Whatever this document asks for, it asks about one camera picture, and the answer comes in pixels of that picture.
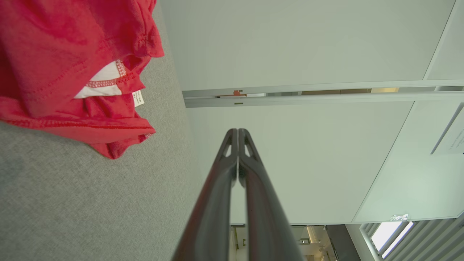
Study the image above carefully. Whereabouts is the grey slatted window blind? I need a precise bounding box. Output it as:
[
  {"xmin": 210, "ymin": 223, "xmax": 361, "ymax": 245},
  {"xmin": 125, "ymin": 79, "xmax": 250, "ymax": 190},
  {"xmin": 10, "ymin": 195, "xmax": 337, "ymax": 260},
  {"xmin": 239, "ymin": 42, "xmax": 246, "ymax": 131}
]
[{"xmin": 359, "ymin": 212, "xmax": 464, "ymax": 261}]

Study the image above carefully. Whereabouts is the white paper wall sign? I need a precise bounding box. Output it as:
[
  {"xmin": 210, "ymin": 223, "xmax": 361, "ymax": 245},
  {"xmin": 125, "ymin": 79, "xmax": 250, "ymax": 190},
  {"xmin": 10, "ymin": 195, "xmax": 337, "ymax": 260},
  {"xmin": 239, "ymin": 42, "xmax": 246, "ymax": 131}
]
[{"xmin": 431, "ymin": 105, "xmax": 464, "ymax": 156}]

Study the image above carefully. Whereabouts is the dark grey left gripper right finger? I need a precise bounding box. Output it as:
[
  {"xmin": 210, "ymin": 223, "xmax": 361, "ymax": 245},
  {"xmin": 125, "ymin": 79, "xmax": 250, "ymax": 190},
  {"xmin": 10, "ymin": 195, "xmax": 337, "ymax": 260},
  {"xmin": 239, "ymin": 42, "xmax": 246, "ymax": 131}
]
[{"xmin": 238, "ymin": 128, "xmax": 305, "ymax": 261}]

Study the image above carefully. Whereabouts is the red white Bulls jersey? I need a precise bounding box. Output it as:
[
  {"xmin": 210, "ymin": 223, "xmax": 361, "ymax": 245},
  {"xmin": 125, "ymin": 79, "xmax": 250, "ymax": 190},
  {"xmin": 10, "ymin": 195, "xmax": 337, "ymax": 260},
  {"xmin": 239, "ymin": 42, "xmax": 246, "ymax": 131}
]
[{"xmin": 0, "ymin": 0, "xmax": 165, "ymax": 160}]

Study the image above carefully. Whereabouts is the grey aluminium partition rail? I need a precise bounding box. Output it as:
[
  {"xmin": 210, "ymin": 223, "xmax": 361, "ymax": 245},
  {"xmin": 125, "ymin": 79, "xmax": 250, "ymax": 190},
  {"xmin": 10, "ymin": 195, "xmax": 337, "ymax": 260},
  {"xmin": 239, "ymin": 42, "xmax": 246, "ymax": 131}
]
[{"xmin": 182, "ymin": 80, "xmax": 464, "ymax": 108}]

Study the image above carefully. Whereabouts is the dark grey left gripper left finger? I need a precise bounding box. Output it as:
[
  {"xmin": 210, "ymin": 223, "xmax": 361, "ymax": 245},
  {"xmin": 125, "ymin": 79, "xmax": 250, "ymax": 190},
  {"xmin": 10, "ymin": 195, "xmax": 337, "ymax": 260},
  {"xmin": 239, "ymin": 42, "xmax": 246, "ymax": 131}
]
[{"xmin": 171, "ymin": 128, "xmax": 239, "ymax": 261}]

